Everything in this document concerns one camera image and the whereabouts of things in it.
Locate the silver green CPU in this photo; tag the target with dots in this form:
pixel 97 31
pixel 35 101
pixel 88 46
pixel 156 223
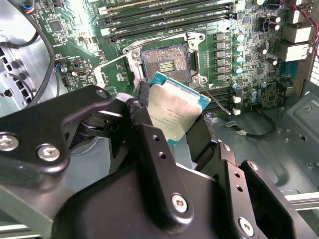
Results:
pixel 172 107

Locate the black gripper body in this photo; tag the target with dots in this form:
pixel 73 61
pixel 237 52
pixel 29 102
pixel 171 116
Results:
pixel 124 211

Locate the metal socket cover frame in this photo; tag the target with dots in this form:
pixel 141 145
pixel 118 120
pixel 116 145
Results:
pixel 99 76

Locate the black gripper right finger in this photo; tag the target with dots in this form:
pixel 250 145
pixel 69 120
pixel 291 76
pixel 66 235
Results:
pixel 233 184

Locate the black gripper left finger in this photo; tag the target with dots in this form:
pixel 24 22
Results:
pixel 30 124

